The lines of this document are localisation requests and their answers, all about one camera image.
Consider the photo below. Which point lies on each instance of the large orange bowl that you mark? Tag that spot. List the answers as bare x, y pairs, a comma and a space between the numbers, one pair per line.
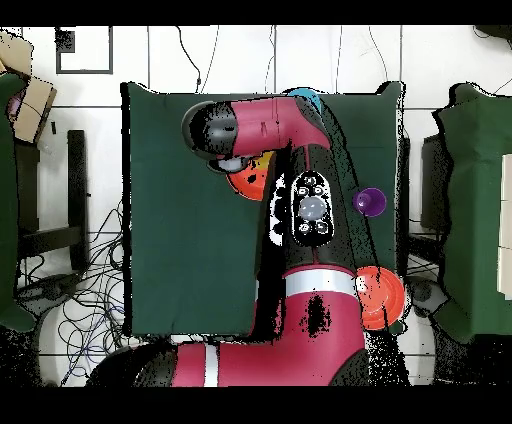
244, 186
386, 296

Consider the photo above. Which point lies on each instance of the small light blue bowl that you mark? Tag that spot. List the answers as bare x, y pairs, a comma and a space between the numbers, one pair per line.
310, 95

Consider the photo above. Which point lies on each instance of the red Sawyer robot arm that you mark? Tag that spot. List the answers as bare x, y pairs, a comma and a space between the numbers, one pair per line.
280, 120

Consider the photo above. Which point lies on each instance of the dark green table cloth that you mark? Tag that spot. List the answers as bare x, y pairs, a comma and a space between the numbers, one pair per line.
180, 260

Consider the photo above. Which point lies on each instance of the purple cup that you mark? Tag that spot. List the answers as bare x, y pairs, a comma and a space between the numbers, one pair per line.
370, 202

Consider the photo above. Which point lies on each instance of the black box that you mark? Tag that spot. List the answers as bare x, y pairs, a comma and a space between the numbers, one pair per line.
434, 184

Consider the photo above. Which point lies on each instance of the grey stand foot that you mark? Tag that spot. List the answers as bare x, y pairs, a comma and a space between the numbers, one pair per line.
48, 290
424, 294

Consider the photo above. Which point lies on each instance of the dark green side cloth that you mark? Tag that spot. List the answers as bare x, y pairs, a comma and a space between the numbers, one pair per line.
8, 200
476, 200

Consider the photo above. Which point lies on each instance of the brown cardboard box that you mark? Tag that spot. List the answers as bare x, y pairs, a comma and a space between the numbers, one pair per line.
14, 52
34, 112

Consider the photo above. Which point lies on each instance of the white panel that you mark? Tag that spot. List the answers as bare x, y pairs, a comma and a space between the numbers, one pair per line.
506, 224

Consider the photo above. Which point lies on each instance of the small pink item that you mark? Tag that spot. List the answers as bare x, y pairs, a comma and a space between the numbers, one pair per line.
14, 106

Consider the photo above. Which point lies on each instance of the black chair frame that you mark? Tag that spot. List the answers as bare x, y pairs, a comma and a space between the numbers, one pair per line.
76, 180

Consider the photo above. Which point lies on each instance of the black square floor frame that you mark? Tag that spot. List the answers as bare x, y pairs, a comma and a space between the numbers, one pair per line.
66, 40

